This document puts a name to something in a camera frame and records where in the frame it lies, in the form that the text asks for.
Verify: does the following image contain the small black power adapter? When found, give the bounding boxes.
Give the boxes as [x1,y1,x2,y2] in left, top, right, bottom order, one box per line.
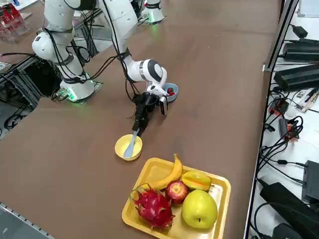
[291,24,309,38]

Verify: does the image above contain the yellow star fruit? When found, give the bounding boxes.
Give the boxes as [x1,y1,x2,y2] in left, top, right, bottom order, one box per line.
[180,171,212,192]

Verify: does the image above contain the aluminium frame post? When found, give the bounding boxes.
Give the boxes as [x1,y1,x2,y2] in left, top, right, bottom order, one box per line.
[263,0,300,73]

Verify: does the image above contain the yellow plastic tray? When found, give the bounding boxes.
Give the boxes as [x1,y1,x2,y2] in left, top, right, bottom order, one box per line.
[121,157,232,239]

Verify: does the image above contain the light blue bowl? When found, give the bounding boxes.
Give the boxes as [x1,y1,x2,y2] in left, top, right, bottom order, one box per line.
[163,83,179,103]

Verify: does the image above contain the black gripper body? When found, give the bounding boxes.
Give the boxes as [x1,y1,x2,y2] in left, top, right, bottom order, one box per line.
[134,91,160,113]

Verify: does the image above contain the aluminium rail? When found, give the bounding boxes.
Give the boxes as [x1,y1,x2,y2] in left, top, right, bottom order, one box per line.
[0,201,54,239]

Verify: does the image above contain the clear acrylic shelf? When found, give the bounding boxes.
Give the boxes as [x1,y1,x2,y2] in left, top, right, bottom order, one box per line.
[0,4,32,45]

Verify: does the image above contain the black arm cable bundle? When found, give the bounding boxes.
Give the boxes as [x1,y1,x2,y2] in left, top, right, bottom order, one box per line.
[84,0,143,120]

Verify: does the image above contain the pale blue plastic spoon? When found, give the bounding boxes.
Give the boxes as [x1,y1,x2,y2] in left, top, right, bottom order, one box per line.
[123,129,139,158]

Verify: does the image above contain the long black power supply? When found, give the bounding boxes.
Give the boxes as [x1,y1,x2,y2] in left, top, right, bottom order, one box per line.
[273,63,319,91]
[283,38,319,63]

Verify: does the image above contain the small circuit board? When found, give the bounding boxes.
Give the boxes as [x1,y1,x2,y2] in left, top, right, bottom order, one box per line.
[295,88,319,114]

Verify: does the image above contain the red apple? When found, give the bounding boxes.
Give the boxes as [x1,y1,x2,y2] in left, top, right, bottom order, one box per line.
[165,181,189,205]

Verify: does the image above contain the black metal rack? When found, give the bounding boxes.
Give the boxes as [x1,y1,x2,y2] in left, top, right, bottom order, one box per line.
[0,52,64,113]

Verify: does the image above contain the yellow bowl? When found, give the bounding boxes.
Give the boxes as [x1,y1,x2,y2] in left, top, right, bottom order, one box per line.
[114,134,143,161]

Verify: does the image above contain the pink dragon fruit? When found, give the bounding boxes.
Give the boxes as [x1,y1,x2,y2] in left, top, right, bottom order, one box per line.
[129,183,175,231]

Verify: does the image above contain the large black power adapter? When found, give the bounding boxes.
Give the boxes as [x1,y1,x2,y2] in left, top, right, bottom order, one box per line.
[259,182,319,239]

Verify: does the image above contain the orange and black device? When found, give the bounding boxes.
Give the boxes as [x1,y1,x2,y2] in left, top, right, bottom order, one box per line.
[278,116,304,142]

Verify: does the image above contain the black box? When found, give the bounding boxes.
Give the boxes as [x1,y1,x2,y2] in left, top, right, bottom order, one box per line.
[301,160,319,204]

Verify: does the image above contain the yellow banana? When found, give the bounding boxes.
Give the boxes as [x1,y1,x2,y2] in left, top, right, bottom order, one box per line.
[141,153,183,190]

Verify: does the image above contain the large yellow-green apple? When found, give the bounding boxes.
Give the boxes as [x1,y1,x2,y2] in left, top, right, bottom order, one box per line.
[181,189,218,229]

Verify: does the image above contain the red and black device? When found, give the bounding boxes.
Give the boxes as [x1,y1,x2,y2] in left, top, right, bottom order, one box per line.
[270,98,290,116]

